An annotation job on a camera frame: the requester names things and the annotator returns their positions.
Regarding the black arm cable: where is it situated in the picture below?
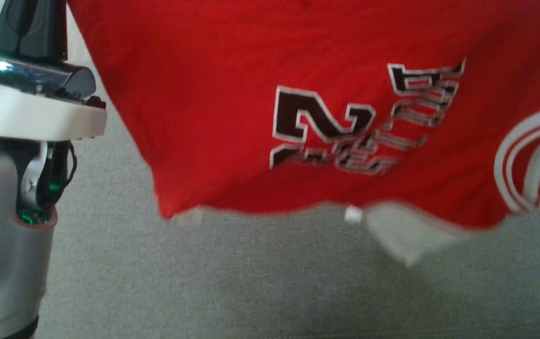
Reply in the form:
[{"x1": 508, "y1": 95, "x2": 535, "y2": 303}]
[{"x1": 46, "y1": 140, "x2": 78, "y2": 208}]

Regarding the large grey sofa chaise cushion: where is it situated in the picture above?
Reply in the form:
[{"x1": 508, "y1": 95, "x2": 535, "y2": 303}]
[{"x1": 34, "y1": 9, "x2": 540, "y2": 339}]

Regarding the red jersey with number print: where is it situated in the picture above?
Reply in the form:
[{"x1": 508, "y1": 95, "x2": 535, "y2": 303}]
[{"x1": 67, "y1": 0, "x2": 540, "y2": 269}]

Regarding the dark left gripper green band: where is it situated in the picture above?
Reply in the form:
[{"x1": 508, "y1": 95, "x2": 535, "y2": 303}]
[{"x1": 0, "y1": 0, "x2": 68, "y2": 76}]

